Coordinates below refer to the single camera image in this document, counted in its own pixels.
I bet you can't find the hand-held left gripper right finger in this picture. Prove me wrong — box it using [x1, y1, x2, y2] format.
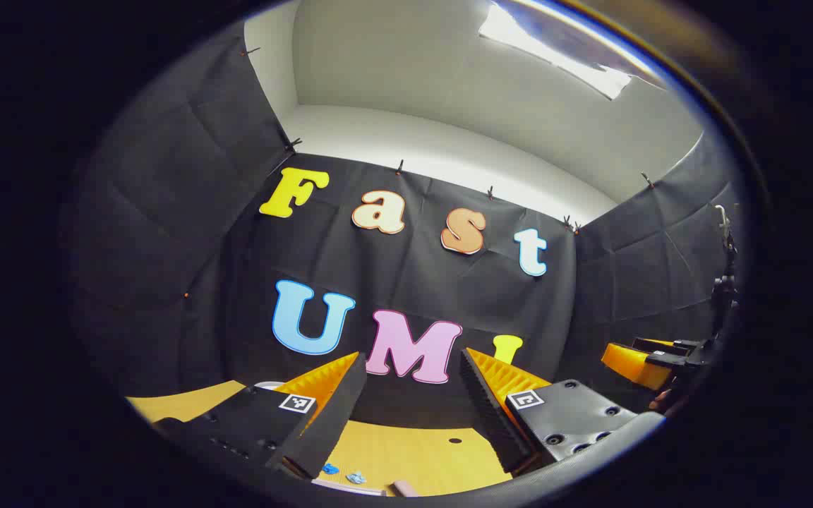
[459, 346, 667, 475]

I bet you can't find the ceiling light panel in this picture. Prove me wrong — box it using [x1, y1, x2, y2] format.
[478, 2, 634, 101]

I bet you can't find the black backdrop cloth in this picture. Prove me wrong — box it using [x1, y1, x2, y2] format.
[61, 28, 740, 433]

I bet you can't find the lilac dustpan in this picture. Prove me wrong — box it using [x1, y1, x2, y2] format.
[311, 478, 387, 497]

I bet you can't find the wooden desktop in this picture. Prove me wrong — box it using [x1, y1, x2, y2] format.
[126, 380, 514, 497]

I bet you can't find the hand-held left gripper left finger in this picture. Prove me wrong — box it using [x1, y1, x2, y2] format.
[155, 351, 368, 480]

